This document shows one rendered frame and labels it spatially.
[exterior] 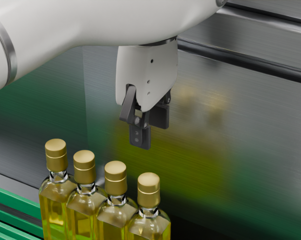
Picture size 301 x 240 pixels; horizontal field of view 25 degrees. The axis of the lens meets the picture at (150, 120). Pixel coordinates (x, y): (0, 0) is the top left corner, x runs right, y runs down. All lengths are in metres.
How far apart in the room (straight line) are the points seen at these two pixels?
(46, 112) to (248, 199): 0.43
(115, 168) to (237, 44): 0.27
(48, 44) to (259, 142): 0.47
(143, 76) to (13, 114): 0.56
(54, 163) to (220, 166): 0.27
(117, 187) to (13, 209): 0.34
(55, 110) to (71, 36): 0.59
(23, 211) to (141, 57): 0.56
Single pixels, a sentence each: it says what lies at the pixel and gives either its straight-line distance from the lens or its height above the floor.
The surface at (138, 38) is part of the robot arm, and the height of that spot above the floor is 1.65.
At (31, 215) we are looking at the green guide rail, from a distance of 1.34.
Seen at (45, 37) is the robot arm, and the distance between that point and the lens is 0.70.
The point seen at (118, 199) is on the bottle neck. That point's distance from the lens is 1.10.
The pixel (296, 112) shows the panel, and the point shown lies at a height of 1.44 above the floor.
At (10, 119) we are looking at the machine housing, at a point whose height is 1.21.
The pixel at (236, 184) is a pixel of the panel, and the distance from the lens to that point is 1.14.
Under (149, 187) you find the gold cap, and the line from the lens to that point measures 1.04.
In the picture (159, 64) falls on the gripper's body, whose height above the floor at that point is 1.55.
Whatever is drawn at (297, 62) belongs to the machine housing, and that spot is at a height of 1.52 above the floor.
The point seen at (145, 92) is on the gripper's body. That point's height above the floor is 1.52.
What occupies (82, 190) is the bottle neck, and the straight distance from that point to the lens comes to 1.13.
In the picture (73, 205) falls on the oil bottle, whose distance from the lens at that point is 1.14.
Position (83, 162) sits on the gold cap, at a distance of 1.09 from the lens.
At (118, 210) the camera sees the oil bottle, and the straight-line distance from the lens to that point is 1.11.
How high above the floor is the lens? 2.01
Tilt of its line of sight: 35 degrees down
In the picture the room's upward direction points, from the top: straight up
